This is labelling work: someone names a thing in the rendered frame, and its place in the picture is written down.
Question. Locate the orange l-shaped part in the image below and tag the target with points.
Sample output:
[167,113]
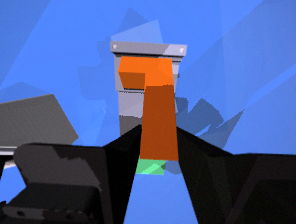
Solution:
[159,131]

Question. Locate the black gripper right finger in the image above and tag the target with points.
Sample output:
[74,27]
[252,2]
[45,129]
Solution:
[220,183]

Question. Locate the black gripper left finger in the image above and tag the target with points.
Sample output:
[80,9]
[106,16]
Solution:
[111,168]

